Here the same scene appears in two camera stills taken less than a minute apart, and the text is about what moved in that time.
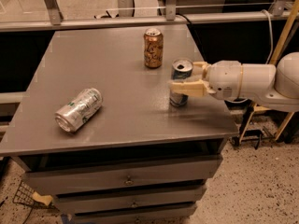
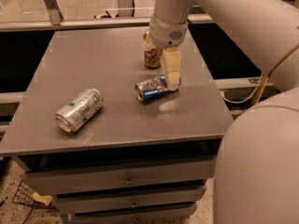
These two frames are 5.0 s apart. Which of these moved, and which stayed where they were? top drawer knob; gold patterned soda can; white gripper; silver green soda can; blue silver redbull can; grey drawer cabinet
Moved: blue silver redbull can; white gripper
Stayed: silver green soda can; grey drawer cabinet; top drawer knob; gold patterned soda can
